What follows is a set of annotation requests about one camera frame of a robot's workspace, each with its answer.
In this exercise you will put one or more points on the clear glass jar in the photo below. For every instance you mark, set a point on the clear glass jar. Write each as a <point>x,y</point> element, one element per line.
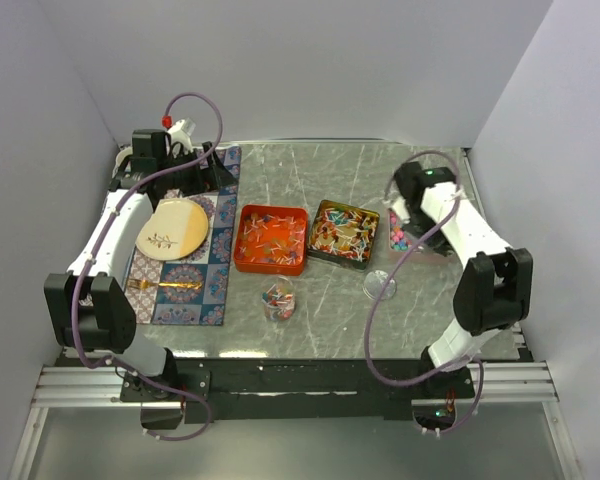
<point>278,299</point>

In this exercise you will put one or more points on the gold fork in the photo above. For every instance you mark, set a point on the gold fork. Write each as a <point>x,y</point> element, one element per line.
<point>143,284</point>

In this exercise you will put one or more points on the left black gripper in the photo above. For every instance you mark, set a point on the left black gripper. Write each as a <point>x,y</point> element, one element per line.
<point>213,177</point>

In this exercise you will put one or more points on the clear round jar lid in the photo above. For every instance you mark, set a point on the clear round jar lid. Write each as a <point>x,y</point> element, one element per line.
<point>376,285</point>

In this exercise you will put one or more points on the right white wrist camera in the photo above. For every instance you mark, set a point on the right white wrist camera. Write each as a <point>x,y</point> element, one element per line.
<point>399,212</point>

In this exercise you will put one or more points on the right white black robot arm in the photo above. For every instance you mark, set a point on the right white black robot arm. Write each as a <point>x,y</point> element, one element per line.
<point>494,290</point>

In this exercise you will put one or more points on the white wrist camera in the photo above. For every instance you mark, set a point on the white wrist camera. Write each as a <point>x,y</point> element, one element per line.
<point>399,212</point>
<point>181,132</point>

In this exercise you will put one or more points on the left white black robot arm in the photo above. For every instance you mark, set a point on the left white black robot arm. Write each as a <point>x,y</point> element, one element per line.
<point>87,305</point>

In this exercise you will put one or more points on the orange candy box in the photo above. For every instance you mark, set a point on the orange candy box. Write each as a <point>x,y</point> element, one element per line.
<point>271,240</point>

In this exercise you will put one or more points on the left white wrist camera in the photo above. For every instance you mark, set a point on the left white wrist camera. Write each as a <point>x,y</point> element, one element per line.
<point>181,132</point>

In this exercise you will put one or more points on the dark tin of lollipops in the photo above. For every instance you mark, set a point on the dark tin of lollipops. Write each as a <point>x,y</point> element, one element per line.
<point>343,235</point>

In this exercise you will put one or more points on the blue white mug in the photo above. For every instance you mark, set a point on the blue white mug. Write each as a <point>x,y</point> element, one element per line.
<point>121,156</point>

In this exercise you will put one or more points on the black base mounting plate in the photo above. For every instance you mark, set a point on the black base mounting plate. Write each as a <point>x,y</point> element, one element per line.
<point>262,389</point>

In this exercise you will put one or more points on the aluminium rail frame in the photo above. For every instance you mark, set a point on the aluminium rail frame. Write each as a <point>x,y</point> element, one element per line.
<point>78,387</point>

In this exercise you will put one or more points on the patterned placemat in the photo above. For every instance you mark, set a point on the patterned placemat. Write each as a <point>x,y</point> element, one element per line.
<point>209,264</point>

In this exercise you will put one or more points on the pink tin of star candies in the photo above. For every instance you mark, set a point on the pink tin of star candies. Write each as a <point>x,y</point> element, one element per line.
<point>401,239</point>

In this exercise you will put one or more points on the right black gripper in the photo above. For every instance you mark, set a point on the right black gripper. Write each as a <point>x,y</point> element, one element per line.
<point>435,242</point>

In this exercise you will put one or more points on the cream ceramic plate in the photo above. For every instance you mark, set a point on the cream ceramic plate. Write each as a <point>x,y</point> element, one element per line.
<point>176,229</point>

